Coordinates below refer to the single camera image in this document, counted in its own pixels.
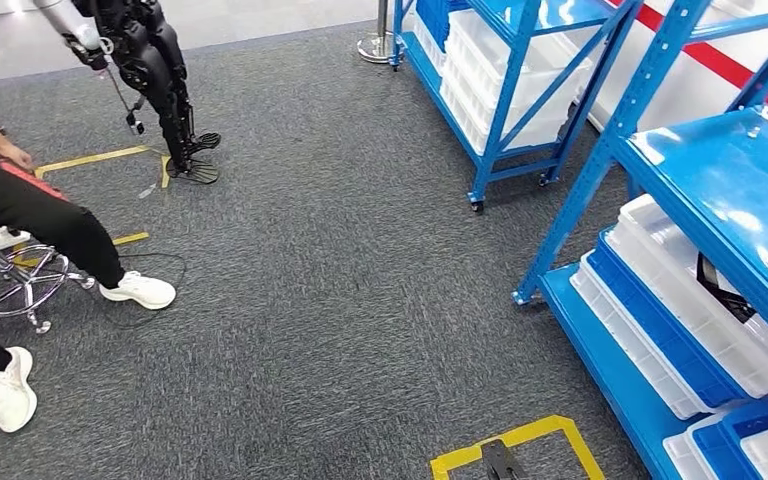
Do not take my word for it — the person's left hand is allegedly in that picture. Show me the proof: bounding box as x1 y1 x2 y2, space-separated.
0 140 35 172

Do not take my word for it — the blue metal shelf rack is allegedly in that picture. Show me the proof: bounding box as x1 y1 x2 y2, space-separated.
512 0 768 480
389 0 645 215

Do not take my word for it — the long black plastic part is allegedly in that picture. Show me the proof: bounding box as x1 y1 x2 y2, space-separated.
694 251 758 326

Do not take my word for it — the person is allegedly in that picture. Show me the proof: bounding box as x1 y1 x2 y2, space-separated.
0 86 178 435

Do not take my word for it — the chrome base stool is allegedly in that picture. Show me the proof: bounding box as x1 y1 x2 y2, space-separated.
0 225 97 336

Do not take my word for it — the black humanoid robot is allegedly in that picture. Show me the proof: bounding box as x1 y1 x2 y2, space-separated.
31 0 223 187

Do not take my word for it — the blue plastic crate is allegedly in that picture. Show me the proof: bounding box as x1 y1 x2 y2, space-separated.
690 390 768 480
585 228 754 410
415 0 473 52

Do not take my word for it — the chrome stanchion post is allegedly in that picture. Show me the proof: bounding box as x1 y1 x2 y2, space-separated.
356 0 397 66

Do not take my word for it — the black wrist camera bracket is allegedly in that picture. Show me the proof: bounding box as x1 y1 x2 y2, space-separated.
479 438 526 480

